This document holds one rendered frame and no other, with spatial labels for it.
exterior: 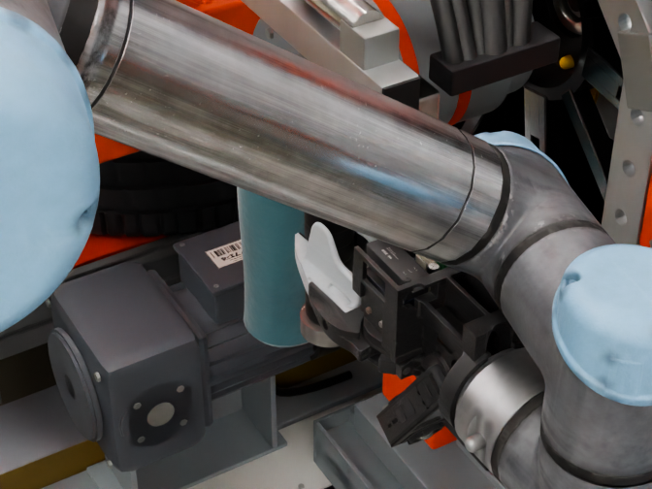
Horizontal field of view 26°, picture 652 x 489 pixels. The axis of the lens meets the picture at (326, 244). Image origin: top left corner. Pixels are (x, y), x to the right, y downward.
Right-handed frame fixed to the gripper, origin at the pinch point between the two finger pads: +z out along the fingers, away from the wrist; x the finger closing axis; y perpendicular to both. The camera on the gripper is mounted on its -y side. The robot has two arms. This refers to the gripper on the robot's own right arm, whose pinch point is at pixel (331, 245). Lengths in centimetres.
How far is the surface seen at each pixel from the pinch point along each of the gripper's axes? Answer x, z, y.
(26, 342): 4, 70, -62
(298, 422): -25, 50, -75
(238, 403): -19, 56, -73
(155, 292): -6, 49, -43
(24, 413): 7, 66, -70
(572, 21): -35.5, 16.6, 0.2
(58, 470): 7, 57, -73
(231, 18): -23, 60, -17
